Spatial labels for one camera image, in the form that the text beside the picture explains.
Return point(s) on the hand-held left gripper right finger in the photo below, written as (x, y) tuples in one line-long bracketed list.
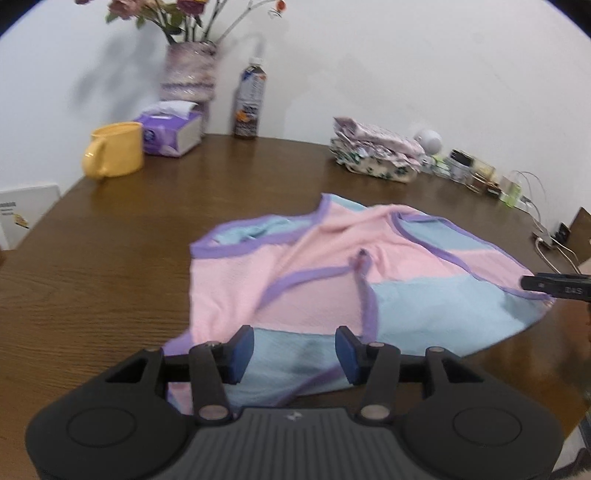
[(346, 355)]

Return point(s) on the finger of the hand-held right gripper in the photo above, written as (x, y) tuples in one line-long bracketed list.
[(538, 282)]

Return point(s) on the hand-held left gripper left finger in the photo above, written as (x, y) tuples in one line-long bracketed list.
[(242, 353)]

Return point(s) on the pink and blue mesh vest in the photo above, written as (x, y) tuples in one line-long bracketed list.
[(323, 258)]

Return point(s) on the black phone stand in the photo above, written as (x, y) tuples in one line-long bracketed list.
[(562, 232)]

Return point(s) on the brown wooden board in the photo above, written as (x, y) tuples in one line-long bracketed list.
[(581, 230)]

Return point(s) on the green small bottle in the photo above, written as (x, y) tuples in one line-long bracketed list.
[(511, 194)]

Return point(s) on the black labelled box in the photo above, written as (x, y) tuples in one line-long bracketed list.
[(492, 189)]

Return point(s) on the white robot-shaped speaker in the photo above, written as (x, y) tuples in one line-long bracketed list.
[(429, 138)]

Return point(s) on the pink ruffled folded garment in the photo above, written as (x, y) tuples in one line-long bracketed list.
[(369, 151)]

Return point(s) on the pink floral folded garment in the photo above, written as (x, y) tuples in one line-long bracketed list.
[(369, 131)]

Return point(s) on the purple tissue pack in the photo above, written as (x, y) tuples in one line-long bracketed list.
[(161, 134)]

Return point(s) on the yellow mug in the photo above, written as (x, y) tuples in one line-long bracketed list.
[(117, 147)]

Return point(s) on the tea bottle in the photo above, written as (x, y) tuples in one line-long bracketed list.
[(249, 101)]

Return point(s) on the white cardboard box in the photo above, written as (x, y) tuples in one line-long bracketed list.
[(27, 207)]

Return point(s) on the fuzzy purple flower vase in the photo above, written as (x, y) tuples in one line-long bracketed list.
[(189, 69)]

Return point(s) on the dried rose bouquet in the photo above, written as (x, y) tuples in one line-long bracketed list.
[(124, 7)]

